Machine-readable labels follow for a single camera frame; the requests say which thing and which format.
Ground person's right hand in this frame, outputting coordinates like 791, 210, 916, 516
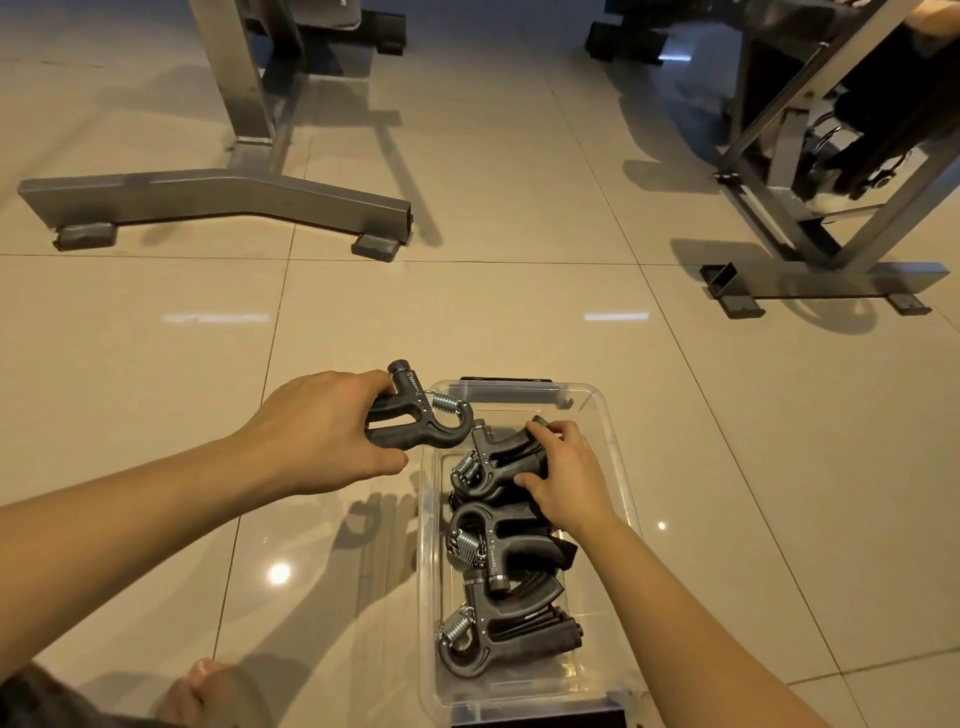
513, 419, 620, 538

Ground person's left hand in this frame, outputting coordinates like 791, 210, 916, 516
239, 369, 410, 496

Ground black spring grip strengthener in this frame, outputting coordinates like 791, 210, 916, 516
365, 359, 475, 451
436, 573, 585, 680
449, 416, 564, 504
447, 500, 579, 598

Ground clear plastic storage box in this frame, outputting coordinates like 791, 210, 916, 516
416, 377, 646, 728

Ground person's right forearm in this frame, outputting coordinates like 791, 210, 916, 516
581, 513, 826, 728

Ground person's left forearm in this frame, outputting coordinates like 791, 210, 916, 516
0, 434, 264, 684

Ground grey metal rack stand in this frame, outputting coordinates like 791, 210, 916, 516
16, 0, 414, 264

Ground black weight bench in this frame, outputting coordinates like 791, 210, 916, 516
584, 0, 751, 65

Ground grey metal machine frame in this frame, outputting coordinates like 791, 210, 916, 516
699, 0, 960, 320

